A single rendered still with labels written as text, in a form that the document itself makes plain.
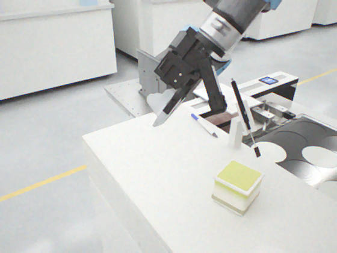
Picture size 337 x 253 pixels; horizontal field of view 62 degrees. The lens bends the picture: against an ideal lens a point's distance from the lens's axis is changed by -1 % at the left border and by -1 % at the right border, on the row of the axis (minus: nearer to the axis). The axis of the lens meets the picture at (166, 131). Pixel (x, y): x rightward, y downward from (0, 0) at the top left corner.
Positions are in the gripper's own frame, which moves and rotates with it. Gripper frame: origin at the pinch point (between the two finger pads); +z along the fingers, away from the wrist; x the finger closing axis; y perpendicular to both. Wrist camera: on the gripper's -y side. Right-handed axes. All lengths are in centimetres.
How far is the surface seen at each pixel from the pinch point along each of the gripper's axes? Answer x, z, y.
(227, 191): 6.7, -0.8, -18.9
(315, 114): -71, -25, -41
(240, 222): 7.4, 2.1, -24.6
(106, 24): -256, 32, 150
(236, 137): -13.1, -6.2, -15.8
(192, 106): -35.1, -0.8, -1.2
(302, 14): -562, -177, -22
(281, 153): -27.1, -8.9, -30.5
